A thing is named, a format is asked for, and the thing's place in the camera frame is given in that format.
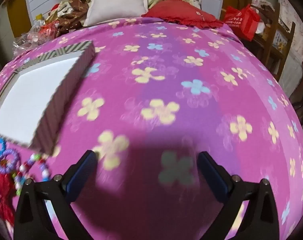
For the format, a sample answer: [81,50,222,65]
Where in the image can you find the pile of clear plastic bags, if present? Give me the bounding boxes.
[13,15,64,53]

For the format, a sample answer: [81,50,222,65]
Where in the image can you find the white pillow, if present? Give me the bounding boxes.
[83,0,151,27]

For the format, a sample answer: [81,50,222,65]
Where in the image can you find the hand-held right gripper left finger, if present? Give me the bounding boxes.
[14,150,98,240]

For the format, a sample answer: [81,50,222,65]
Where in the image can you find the wooden chair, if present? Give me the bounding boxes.
[249,0,296,80]

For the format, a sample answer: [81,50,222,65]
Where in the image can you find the purple bead bracelet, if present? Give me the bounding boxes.
[0,149,18,173]

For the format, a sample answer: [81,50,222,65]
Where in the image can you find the red frilled pillow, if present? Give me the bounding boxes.
[142,0,224,29]

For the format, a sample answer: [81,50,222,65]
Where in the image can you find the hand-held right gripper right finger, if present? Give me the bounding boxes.
[197,151,279,240]

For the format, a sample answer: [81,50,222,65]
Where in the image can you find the red shopping bag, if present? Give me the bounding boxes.
[223,4,260,42]

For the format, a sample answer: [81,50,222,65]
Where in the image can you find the red ribbon bow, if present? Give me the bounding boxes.
[0,171,17,230]

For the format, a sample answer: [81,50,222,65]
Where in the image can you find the pink floral bedsheet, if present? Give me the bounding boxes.
[0,17,303,240]

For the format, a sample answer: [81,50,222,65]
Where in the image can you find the brown patterned cloth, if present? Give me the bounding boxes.
[45,0,92,34]

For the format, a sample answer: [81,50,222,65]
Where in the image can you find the mixed colour bead bracelet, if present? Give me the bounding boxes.
[14,152,52,190]

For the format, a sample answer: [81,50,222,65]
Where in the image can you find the striped cardboard box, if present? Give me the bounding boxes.
[0,40,96,155]

